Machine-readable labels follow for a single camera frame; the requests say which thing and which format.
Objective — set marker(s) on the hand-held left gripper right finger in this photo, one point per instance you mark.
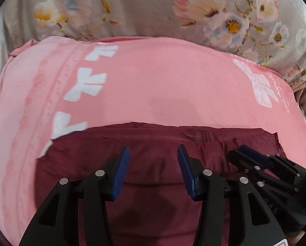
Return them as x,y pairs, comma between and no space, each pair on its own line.
186,169

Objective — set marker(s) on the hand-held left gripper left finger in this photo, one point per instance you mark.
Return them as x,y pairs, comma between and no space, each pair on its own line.
120,171

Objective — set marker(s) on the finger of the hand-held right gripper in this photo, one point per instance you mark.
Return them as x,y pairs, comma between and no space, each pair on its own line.
255,155
245,162

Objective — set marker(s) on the maroon puffer jacket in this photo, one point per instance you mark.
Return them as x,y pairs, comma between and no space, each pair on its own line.
155,164

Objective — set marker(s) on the person's right forearm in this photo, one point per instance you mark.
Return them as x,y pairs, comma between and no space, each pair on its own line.
297,238

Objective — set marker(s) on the pink printed blanket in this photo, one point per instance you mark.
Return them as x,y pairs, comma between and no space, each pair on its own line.
168,82

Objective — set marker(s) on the grey floral quilt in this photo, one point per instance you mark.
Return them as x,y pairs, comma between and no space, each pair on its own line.
142,10

